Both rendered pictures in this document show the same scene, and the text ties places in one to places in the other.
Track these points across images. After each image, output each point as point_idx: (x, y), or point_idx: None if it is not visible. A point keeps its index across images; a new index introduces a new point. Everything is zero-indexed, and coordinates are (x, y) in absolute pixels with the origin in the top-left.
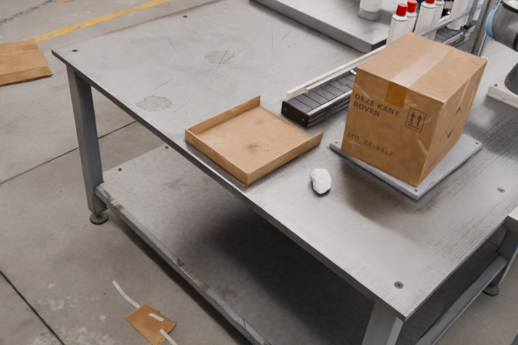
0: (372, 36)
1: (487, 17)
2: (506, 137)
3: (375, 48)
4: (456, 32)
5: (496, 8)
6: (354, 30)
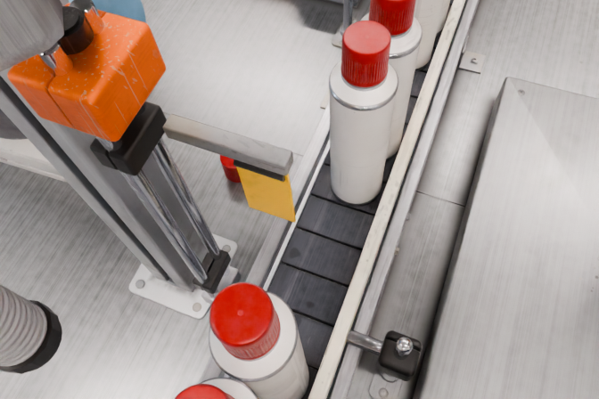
0: (535, 120)
1: None
2: None
3: (496, 102)
4: None
5: None
6: None
